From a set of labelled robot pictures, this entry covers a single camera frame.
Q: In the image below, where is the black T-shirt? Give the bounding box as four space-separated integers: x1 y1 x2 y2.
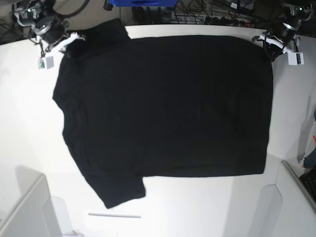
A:
53 19 274 208

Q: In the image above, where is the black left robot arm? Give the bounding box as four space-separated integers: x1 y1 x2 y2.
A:
271 0 314 52

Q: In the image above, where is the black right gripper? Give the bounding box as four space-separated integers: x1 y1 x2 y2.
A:
32 17 86 49

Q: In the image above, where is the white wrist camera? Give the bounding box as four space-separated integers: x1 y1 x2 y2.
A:
287 52 304 66
38 56 54 70

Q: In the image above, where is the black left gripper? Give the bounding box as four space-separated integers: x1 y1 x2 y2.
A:
269 22 300 53

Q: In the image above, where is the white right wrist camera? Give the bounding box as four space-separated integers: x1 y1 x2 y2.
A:
38 56 54 70

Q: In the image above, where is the white power strip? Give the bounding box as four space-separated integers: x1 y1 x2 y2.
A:
169 14 251 27

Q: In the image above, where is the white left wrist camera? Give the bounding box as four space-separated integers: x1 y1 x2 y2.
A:
287 52 304 66

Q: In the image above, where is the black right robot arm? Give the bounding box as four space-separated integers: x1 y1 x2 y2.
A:
13 0 89 52

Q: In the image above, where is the black keyboard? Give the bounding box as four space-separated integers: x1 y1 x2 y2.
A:
300 167 316 201

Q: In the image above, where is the blue plastic bin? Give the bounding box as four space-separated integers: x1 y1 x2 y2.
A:
109 0 178 7

